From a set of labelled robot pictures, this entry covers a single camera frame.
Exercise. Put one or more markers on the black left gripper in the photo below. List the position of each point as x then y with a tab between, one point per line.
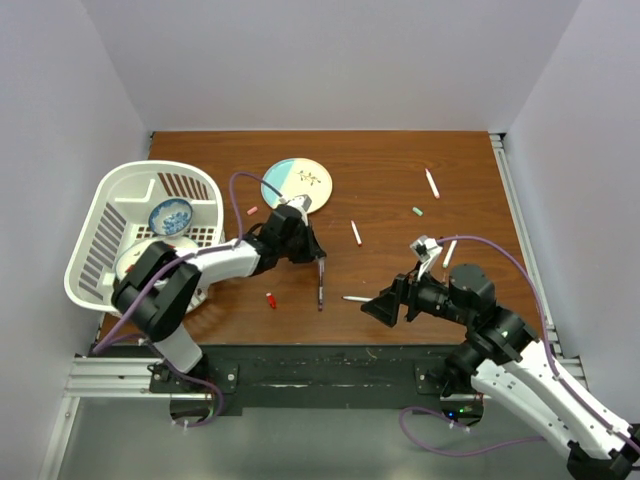
312	249

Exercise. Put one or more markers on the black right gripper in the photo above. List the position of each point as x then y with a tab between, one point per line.
404	288

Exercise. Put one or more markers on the purple pen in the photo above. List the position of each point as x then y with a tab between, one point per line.
321	272

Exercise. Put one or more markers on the grey silver pen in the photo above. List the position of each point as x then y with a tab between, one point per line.
357	299

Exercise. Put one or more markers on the red marker pen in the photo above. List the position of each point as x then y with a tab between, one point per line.
356	233

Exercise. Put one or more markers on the red pen cap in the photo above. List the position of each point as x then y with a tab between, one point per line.
271	300

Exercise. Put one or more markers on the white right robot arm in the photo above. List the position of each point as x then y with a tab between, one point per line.
503	357

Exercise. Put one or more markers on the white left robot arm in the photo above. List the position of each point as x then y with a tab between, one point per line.
156	293

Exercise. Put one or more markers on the pink marker pen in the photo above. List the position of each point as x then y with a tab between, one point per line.
432	184

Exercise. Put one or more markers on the white black-tip marker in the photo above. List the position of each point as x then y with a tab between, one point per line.
449	254

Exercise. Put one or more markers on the cream and teal plate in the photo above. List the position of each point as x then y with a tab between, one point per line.
301	176

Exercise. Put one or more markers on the blue patterned bowl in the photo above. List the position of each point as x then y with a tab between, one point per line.
170	218

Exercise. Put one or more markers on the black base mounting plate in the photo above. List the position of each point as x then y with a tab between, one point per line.
321	377

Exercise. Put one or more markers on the watermelon patterned plate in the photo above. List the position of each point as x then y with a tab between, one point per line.
128	258

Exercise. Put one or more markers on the white plastic dish basket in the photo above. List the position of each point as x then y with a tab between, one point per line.
118	219

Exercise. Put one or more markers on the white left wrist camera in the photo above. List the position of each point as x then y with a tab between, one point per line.
301	202

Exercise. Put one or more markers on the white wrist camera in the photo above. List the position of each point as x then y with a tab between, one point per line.
301	202
428	251

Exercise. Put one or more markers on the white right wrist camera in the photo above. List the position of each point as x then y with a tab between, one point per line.
428	251

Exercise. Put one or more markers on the aluminium frame rail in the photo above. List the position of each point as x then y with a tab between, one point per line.
574	365

